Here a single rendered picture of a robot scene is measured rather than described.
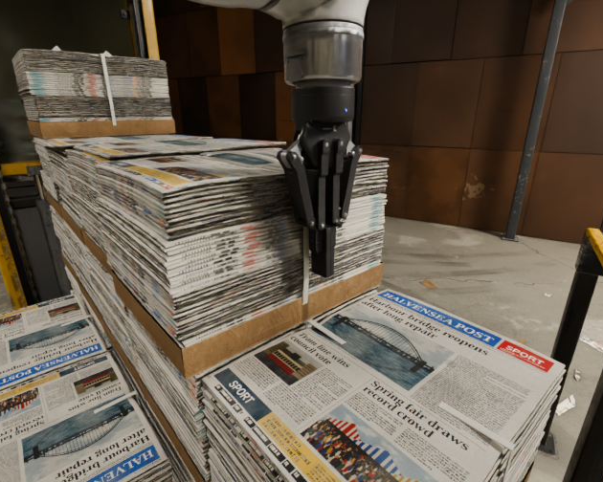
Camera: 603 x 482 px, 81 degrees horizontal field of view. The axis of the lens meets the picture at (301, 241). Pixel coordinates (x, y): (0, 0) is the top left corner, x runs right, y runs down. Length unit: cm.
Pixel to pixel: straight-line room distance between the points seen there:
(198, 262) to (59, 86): 91
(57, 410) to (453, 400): 71
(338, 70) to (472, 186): 362
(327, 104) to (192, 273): 24
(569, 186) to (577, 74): 93
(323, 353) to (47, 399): 60
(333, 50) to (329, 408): 38
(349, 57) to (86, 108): 95
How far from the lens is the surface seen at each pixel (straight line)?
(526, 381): 53
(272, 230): 45
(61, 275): 188
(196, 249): 40
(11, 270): 185
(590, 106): 393
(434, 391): 47
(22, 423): 89
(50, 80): 124
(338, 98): 42
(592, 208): 404
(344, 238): 55
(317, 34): 41
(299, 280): 50
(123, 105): 128
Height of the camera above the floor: 113
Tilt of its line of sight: 20 degrees down
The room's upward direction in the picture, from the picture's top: straight up
